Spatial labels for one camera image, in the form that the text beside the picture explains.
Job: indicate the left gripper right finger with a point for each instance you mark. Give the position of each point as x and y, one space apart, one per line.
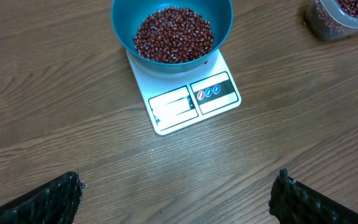
292 202

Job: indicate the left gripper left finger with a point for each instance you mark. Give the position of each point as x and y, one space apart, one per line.
55 202

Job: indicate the white kitchen scale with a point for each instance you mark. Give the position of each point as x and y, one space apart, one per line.
177 100

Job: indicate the blue bowl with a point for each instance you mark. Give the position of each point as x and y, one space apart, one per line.
127 16

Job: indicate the red beans in bowl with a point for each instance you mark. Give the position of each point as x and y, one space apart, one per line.
174 35

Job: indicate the clear plastic container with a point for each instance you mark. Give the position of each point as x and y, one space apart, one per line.
328 21

